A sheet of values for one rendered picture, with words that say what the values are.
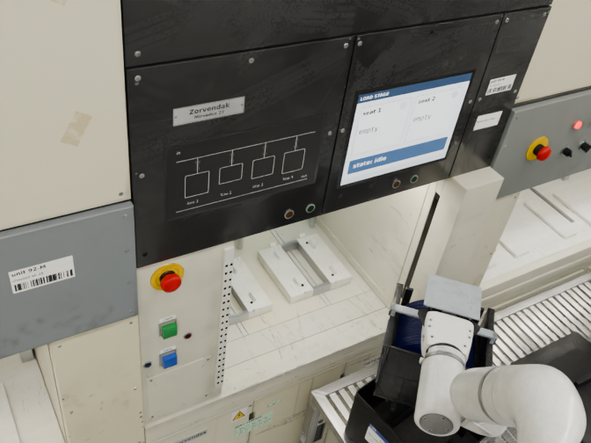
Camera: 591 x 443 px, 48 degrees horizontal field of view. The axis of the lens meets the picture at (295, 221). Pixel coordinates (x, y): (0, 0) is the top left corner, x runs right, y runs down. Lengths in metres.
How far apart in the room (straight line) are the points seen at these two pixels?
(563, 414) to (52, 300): 0.82
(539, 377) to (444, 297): 0.54
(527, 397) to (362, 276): 1.13
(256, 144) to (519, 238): 1.38
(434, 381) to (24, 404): 0.98
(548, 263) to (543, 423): 1.42
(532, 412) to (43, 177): 0.76
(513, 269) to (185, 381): 1.15
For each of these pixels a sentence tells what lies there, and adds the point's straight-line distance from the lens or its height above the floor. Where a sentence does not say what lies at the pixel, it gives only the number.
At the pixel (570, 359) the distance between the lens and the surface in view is 2.06.
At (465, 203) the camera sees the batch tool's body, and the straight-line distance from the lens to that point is 1.59.
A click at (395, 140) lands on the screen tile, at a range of 1.36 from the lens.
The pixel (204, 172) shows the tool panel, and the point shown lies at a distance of 1.14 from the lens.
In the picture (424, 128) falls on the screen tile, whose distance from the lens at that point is 1.40.
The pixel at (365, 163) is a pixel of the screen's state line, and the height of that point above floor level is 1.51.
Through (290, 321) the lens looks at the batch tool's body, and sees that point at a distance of 1.86.
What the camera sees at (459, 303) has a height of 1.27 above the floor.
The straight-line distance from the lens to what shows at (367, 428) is 1.71.
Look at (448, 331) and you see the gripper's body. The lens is 1.39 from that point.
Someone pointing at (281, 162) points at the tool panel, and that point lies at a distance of 1.21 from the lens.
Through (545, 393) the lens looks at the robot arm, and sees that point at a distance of 0.95.
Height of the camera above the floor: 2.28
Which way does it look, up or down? 41 degrees down
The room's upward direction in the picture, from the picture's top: 9 degrees clockwise
